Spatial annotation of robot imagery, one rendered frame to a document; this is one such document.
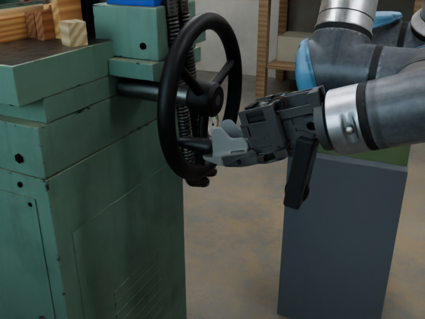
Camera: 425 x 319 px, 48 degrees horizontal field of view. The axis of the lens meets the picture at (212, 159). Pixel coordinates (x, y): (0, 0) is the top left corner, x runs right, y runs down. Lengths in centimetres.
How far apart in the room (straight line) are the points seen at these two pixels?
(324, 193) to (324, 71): 63
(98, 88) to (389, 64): 48
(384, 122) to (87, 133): 50
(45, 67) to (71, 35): 9
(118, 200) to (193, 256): 88
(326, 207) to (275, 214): 78
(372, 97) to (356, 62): 12
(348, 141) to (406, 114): 8
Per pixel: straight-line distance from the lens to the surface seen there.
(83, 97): 85
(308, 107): 65
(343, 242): 138
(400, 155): 128
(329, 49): 74
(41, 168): 81
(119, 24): 89
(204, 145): 73
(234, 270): 175
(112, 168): 95
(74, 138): 84
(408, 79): 62
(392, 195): 129
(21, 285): 100
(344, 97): 63
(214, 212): 209
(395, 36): 126
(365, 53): 74
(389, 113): 61
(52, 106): 80
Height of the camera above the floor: 105
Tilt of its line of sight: 24 degrees down
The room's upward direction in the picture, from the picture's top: straight up
